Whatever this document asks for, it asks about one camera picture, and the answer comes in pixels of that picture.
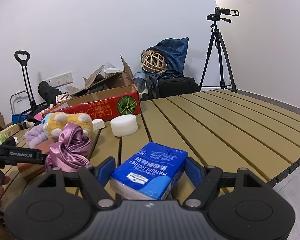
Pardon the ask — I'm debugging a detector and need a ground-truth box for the blue velvet bag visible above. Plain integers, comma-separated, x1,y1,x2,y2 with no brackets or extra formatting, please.
146,37,189,79

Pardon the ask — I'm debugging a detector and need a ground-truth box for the black bag on floor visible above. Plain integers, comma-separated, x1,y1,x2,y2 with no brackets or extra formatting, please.
38,81,62,105

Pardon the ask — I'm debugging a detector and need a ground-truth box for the small yellow box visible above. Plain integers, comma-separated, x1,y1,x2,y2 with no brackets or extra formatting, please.
0,124,20,139

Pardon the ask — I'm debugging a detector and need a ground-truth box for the black trolley handle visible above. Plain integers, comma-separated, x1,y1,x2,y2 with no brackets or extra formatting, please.
14,50,38,112

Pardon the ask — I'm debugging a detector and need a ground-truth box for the open brown cardboard box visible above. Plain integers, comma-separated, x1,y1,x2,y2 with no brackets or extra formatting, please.
65,56,133,98

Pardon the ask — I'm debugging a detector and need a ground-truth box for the white foam cylinder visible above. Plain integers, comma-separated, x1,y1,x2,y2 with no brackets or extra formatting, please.
110,114,138,137

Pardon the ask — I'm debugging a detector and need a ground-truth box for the pink sponge block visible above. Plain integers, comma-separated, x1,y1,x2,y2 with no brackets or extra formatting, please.
17,139,54,182

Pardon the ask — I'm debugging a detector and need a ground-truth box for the lavender fluffy headband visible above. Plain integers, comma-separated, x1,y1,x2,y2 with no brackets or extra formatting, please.
24,124,48,148

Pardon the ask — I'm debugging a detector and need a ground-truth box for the woven rattan ball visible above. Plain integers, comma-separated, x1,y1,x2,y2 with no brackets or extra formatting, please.
141,50,168,74

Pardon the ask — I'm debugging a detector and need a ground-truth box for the black sock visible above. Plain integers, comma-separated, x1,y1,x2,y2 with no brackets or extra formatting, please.
0,137,16,146

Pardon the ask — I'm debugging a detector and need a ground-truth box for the pink satin cloth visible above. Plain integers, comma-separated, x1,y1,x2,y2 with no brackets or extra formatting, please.
45,122,91,172

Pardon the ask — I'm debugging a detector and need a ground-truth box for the black suitcase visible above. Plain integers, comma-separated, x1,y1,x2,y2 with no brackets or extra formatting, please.
146,75,200,99

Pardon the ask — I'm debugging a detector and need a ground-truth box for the white wall outlet strip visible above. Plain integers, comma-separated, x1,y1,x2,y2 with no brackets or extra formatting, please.
46,72,73,87

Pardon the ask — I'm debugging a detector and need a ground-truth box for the black camera tripod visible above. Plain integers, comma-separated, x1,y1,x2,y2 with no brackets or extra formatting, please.
199,21,238,93

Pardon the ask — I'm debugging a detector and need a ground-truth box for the folding camp table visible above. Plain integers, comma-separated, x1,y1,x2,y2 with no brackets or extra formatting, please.
0,88,300,205

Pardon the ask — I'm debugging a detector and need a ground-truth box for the blue water bottle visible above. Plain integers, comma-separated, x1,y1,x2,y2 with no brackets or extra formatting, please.
133,71,146,97

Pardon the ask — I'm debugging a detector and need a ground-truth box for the yellow blue plush toy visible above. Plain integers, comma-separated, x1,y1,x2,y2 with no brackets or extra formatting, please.
41,112,94,142

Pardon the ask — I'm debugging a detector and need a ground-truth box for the red fruit cardboard box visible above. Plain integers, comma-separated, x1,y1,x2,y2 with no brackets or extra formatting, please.
43,85,141,121

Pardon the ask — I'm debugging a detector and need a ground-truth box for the blue tissue pack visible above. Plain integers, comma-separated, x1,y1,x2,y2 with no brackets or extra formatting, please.
109,142,188,200

